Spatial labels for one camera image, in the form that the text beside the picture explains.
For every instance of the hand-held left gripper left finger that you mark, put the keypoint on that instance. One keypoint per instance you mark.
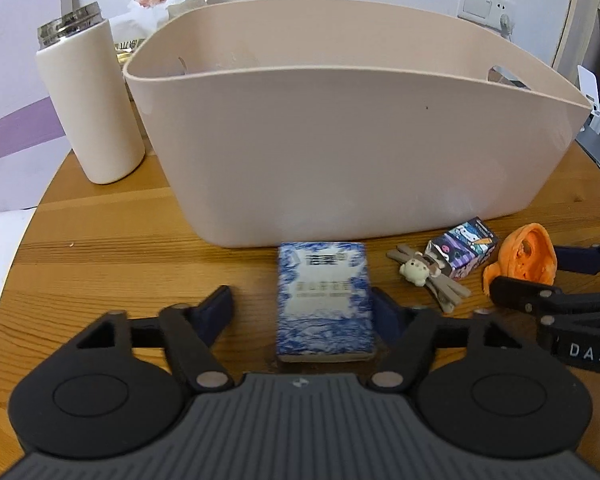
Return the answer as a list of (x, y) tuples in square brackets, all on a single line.
[(219, 305)]

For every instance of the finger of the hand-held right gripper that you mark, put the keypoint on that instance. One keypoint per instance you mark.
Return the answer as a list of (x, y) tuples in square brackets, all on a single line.
[(525, 296), (587, 259)]

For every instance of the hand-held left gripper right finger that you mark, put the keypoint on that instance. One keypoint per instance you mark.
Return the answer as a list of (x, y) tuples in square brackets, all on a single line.
[(383, 310)]

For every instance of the orange rubber toy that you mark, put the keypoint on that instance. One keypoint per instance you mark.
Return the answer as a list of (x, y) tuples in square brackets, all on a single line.
[(522, 255)]

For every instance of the blue white tissue pack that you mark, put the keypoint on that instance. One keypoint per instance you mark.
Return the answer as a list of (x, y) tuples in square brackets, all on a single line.
[(324, 300)]

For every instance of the beige plastic basket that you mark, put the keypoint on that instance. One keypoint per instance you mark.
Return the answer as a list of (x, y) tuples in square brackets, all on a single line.
[(350, 160)]

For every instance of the small bunny figurine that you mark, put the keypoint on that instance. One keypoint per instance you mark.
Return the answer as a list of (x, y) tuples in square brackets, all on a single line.
[(420, 270)]

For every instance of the small colourful cartoon box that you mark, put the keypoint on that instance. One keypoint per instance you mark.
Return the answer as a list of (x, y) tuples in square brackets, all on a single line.
[(462, 250)]

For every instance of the white thermos bottle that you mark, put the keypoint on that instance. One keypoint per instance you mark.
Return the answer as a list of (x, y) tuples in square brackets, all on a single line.
[(97, 110)]

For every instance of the white shelf unit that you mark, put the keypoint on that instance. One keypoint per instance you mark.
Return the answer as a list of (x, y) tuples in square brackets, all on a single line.
[(597, 20)]

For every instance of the white purple cloth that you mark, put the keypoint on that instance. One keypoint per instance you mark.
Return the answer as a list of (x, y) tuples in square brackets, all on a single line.
[(15, 85)]

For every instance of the white wall switch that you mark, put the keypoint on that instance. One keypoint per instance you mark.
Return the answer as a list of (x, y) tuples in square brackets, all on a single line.
[(482, 5)]

